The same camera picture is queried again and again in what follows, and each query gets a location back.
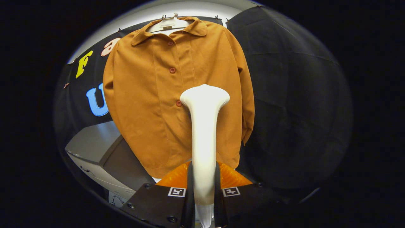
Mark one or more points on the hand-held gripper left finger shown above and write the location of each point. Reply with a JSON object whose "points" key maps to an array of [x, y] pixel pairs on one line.
{"points": [[158, 205]]}

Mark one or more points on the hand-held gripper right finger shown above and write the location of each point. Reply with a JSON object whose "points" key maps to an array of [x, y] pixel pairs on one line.
{"points": [[250, 205]]}

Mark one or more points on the white garment steamer head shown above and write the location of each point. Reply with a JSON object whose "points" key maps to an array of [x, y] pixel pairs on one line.
{"points": [[204, 136]]}

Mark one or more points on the orange button-up shirt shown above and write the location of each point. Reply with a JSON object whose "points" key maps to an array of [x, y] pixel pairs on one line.
{"points": [[142, 95]]}

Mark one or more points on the white clothes hanger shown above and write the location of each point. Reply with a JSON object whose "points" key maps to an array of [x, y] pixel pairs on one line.
{"points": [[167, 23]]}

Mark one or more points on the grey cabinet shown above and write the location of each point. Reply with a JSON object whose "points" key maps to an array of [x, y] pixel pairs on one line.
{"points": [[91, 142]]}

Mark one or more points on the row of black backdrop clips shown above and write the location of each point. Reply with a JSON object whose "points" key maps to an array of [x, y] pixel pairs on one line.
{"points": [[217, 17]]}

